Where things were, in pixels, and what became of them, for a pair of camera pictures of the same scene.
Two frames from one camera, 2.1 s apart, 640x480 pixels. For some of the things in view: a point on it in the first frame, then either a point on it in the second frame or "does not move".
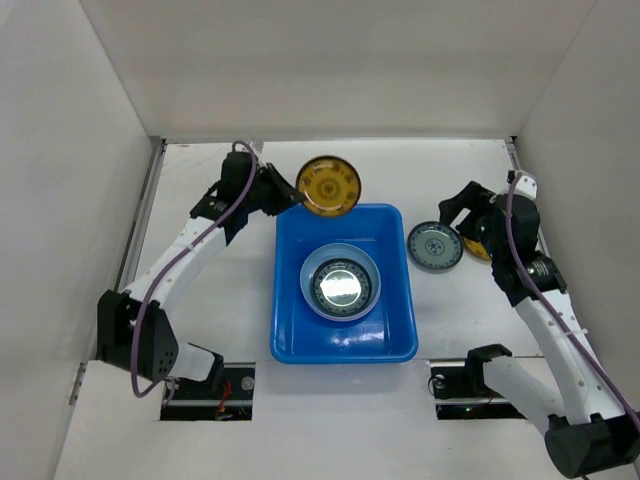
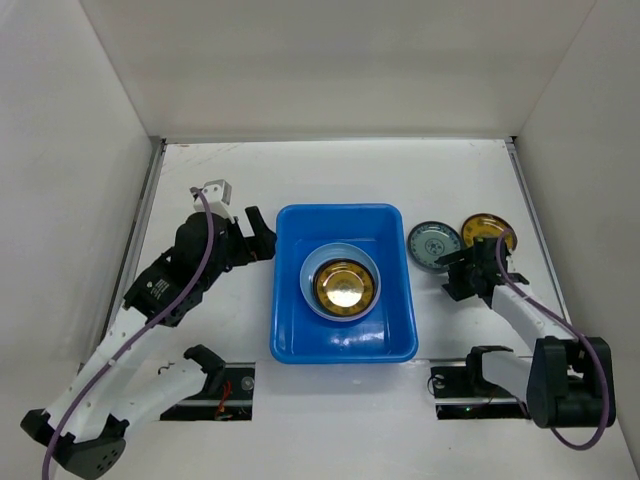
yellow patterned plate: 330,184 → 344,286
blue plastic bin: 387,333 does not move
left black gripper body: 270,194 → 239,249
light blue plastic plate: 327,254 does not move
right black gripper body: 476,215 → 465,270
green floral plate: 341,287 does not move
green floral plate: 434,246 does not move
